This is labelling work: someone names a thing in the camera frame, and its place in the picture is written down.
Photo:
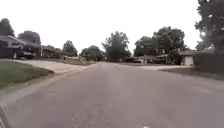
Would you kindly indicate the pale concrete kerb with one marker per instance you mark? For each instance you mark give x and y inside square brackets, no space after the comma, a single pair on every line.
[30,87]

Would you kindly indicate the dark brick house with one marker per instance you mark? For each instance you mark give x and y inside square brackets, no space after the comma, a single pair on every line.
[20,46]

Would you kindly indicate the dark hedge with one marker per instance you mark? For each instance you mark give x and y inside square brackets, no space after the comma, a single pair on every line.
[208,62]

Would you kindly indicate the dark tree behind house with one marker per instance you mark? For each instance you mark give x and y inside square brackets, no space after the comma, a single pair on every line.
[6,27]

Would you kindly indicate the dark parked vehicle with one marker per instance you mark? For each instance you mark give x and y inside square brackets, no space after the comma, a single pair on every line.
[25,54]

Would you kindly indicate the grey asphalt road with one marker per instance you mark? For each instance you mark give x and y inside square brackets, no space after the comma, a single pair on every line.
[116,96]

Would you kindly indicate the dry grass verge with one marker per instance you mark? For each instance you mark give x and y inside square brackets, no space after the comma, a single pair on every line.
[196,72]

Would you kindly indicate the large dark tree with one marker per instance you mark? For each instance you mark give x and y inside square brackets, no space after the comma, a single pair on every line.
[213,23]

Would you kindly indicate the pale concrete driveway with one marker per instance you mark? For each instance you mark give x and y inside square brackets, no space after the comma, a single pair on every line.
[53,66]

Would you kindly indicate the house with white garage door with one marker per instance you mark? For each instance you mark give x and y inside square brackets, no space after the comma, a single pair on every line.
[186,58]

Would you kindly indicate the row of trees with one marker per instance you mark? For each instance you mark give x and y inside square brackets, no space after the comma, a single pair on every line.
[133,46]

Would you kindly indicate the grass lawn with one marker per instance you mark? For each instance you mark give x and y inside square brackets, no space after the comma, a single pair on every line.
[15,72]

